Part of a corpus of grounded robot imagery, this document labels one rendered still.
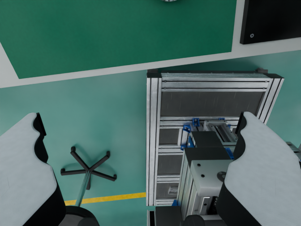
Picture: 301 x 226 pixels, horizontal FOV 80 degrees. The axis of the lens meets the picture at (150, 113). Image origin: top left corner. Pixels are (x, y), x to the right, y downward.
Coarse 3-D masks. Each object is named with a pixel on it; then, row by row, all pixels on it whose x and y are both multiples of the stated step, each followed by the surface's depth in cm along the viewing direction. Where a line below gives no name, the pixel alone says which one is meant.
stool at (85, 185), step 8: (72, 152) 155; (80, 160) 160; (104, 160) 161; (88, 168) 166; (88, 176) 162; (104, 176) 172; (88, 184) 176; (80, 192) 147; (80, 200) 141; (72, 208) 120; (80, 208) 122; (72, 216) 119; (80, 216) 119; (88, 216) 122; (64, 224) 123; (72, 224) 123
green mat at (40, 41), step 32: (0, 0) 43; (32, 0) 43; (64, 0) 43; (96, 0) 43; (128, 0) 44; (160, 0) 44; (192, 0) 44; (224, 0) 44; (0, 32) 46; (32, 32) 46; (64, 32) 46; (96, 32) 47; (128, 32) 47; (160, 32) 47; (192, 32) 48; (224, 32) 48; (32, 64) 50; (64, 64) 51; (96, 64) 51; (128, 64) 51
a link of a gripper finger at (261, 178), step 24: (240, 120) 11; (240, 144) 9; (264, 144) 8; (240, 168) 7; (264, 168) 7; (288, 168) 7; (240, 192) 6; (264, 192) 6; (288, 192) 6; (240, 216) 6; (264, 216) 6; (288, 216) 6
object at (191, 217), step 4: (188, 216) 5; (192, 216) 5; (196, 216) 5; (200, 216) 5; (84, 220) 5; (88, 220) 5; (92, 220) 5; (96, 220) 5; (188, 220) 5; (192, 220) 5; (196, 220) 5; (200, 220) 5; (80, 224) 5; (84, 224) 5; (88, 224) 5; (92, 224) 5; (96, 224) 5; (184, 224) 5; (188, 224) 5; (192, 224) 5; (196, 224) 5; (200, 224) 5; (204, 224) 5
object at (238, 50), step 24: (240, 0) 45; (240, 24) 47; (0, 48) 48; (240, 48) 50; (264, 48) 51; (288, 48) 51; (0, 72) 51; (72, 72) 52; (96, 72) 52; (120, 72) 52
